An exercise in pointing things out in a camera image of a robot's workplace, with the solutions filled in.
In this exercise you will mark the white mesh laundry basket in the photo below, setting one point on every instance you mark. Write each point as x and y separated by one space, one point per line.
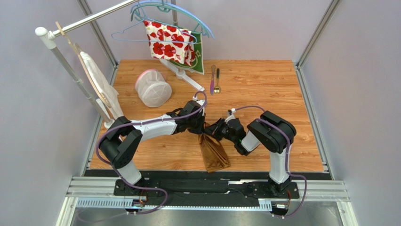
152 88

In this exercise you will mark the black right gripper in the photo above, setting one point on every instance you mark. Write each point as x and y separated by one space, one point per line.
217 129

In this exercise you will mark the gold spoon black handle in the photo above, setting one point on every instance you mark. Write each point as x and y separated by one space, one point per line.
217 88

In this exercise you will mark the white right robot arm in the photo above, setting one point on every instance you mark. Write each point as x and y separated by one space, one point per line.
271 131

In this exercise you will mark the aluminium frame rail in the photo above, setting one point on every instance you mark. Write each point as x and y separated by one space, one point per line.
98 192

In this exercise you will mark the wooden hanger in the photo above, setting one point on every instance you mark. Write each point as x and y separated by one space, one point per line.
77 49

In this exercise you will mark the purple handled knife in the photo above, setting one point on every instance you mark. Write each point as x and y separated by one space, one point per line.
213 70

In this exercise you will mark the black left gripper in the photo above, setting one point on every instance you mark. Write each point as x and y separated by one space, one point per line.
201 129

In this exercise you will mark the brown cloth napkin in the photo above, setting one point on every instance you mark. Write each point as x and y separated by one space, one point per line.
213 153

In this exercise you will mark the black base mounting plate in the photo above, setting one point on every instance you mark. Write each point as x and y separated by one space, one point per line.
200 188

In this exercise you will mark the green patterned cloth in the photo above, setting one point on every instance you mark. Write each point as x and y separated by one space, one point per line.
197 65

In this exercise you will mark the white clothes rack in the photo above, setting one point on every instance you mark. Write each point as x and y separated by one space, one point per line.
48 38

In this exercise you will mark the light blue wire hanger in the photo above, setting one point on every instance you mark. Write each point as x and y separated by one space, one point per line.
158 31

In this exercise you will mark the white mesh garment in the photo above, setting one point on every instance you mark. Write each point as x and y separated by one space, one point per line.
105 91

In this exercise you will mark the red floral cloth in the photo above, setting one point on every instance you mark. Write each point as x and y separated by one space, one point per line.
170 43

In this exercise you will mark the blue plastic hanger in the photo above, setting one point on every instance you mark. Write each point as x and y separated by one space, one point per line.
185 14

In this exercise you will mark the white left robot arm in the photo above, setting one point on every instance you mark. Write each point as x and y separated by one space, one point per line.
118 145

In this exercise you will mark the teal plastic hanger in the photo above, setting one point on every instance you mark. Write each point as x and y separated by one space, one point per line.
156 6

